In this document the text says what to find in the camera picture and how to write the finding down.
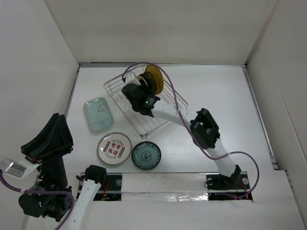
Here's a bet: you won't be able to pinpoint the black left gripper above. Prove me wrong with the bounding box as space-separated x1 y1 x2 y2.
23 110 74 190

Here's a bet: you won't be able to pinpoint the black plate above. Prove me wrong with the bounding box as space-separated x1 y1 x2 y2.
140 71 157 95

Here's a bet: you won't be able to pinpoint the brown yellow patterned plate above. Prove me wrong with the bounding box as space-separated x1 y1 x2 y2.
144 71 157 95

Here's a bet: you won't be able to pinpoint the cream plate with drawings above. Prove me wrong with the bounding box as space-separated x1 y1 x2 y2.
135 76 148 90

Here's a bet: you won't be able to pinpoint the yellow woven pattern plate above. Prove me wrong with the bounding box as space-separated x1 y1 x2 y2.
145 65 164 95

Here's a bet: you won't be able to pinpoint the pale green rectangular dish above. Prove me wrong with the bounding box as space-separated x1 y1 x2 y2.
84 97 114 132

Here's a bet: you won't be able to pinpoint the blue green patterned bowl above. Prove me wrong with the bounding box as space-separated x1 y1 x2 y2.
131 141 162 171

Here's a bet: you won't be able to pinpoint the white plate red characters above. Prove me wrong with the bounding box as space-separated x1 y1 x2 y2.
97 132 132 166

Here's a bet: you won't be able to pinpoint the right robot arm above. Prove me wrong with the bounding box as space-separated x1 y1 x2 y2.
28 82 241 188

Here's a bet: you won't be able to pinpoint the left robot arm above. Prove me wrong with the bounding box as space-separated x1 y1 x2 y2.
18 113 107 229

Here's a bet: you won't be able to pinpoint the wire dish rack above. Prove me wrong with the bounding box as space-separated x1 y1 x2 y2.
104 73 189 139

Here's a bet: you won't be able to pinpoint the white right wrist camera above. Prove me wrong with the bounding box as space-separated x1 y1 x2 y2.
123 71 141 85

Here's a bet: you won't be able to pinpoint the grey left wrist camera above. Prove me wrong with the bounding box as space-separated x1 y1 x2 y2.
0 158 40 180

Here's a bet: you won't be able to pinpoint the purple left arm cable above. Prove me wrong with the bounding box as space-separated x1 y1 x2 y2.
0 171 75 230

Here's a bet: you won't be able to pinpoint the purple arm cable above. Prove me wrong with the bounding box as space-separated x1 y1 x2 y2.
0 171 75 230
121 61 260 200

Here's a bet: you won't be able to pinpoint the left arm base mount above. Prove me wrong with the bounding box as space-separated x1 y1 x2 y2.
76 171 123 202

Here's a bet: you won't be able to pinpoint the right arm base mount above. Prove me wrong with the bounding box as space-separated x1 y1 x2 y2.
204 172 252 201

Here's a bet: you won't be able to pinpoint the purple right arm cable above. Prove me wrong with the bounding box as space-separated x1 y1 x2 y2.
121 61 260 200

